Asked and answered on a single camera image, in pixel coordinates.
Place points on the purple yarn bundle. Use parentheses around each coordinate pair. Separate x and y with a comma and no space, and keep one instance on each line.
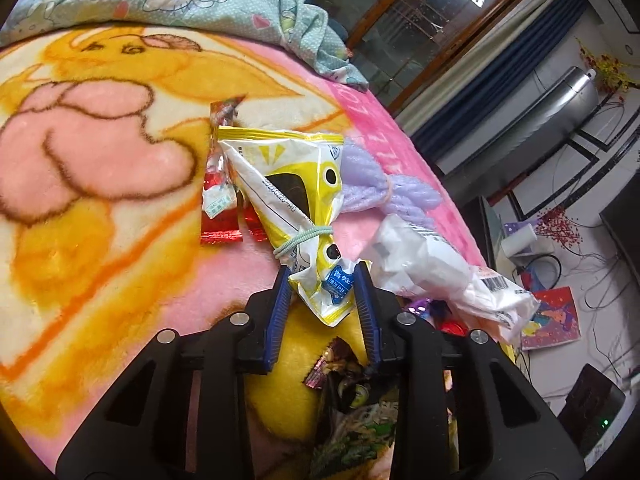
(365,185)

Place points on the silver standing air conditioner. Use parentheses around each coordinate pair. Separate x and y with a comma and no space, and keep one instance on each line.
(550,110)

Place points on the yellow snack bag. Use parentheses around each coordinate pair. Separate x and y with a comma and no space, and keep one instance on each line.
(280,170)

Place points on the white plastic wrapper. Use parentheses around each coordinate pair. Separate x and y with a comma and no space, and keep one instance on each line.
(425,260)

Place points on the pink printed blanket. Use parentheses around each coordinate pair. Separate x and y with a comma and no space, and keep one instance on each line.
(100,160)

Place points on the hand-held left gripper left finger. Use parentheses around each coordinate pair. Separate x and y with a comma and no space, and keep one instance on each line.
(280,320)

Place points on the black box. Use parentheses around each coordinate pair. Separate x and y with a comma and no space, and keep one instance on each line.
(595,405)

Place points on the green snack bag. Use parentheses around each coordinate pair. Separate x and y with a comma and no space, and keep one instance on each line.
(350,435)

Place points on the purple foil wrapper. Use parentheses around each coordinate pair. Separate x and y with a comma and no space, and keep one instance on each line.
(417,305)

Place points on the red candy packet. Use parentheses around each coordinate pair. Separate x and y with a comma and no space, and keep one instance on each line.
(220,225)
(252,226)
(227,110)

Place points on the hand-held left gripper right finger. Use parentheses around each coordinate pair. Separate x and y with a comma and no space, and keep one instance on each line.
(365,310)

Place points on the colourful portrait painting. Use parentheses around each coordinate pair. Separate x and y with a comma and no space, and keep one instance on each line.
(550,317)

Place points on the yellow flower sprigs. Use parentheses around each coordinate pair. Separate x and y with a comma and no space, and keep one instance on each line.
(607,67)

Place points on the black television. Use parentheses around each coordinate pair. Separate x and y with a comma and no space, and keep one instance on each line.
(625,230)

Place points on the blue curtain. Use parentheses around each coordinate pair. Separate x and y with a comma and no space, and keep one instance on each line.
(500,75)

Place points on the white ribbed vase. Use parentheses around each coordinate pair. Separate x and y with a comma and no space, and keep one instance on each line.
(520,241)

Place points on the red flower sprigs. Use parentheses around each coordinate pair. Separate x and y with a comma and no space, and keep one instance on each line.
(557,225)

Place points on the wooden framed glass door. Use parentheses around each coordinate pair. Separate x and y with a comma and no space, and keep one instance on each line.
(425,35)

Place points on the brown snack wrapper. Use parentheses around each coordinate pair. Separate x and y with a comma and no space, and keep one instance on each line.
(340,360)

